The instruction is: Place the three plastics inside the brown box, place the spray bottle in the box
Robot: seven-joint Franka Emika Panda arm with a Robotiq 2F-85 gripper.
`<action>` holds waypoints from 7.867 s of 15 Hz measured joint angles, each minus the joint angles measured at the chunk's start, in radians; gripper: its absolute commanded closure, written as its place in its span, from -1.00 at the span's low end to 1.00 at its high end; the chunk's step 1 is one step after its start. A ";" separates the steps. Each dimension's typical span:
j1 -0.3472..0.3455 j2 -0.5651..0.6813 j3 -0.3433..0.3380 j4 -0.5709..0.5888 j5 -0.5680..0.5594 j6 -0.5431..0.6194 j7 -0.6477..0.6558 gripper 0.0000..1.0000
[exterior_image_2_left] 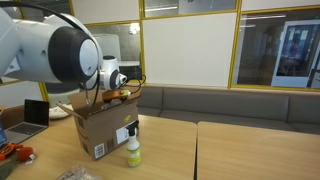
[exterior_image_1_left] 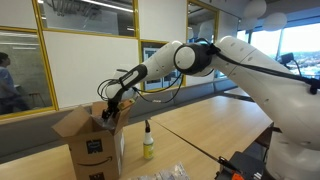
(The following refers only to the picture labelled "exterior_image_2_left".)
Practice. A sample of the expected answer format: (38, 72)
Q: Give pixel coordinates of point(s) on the orange and black tool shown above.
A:
(8, 150)

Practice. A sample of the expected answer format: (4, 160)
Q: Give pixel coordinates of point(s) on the grey upholstered bench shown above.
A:
(233, 103)

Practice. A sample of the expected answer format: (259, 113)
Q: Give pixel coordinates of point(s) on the white framed poster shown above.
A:
(295, 50)

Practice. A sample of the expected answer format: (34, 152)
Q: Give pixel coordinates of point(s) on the yellow spray bottle black nozzle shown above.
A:
(134, 153)

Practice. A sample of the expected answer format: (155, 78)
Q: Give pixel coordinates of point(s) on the red plush toy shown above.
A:
(25, 155)

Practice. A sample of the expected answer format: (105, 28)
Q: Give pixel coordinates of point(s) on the olive green cloth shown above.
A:
(6, 168)

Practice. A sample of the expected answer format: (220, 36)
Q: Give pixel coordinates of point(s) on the grey open laptop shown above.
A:
(35, 115)

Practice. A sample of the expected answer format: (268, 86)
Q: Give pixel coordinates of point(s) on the large clear plastic bag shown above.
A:
(76, 173)

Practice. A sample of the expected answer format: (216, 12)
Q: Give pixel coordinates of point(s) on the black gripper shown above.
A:
(111, 104)

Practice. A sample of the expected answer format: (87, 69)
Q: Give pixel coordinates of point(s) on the brown cardboard shipping box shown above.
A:
(103, 133)

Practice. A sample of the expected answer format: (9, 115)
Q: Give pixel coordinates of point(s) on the brown cardboard piece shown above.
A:
(13, 116)

